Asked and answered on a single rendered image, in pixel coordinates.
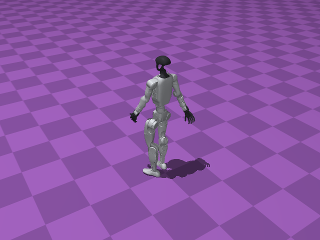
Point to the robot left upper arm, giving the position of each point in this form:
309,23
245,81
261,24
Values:
150,85

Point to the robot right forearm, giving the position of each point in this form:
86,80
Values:
182,103

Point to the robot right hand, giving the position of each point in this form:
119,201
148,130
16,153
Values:
189,116

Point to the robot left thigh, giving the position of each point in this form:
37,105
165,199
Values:
149,132

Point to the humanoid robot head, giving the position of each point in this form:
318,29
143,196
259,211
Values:
162,60

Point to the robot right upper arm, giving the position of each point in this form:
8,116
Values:
175,85

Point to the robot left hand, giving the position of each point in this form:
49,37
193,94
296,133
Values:
134,117

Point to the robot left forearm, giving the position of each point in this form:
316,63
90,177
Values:
140,106

